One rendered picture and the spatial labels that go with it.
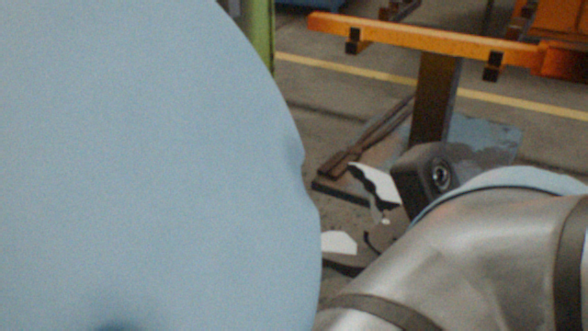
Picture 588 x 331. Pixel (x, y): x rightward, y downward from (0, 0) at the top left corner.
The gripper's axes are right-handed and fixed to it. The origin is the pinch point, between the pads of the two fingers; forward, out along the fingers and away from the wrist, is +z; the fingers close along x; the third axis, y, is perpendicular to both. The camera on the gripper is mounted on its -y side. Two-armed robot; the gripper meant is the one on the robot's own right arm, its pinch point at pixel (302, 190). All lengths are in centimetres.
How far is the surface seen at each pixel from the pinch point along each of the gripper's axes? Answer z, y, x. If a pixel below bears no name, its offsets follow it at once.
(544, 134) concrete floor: 21, 100, 225
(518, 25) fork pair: -1, -2, 55
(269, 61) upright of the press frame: 45, 12, 46
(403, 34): 10.5, -3.2, 37.6
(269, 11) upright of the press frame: 45, 2, 46
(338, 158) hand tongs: 20.4, 22.4, 37.1
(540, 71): -8.8, -1.5, 40.4
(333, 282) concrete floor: 44, 100, 75
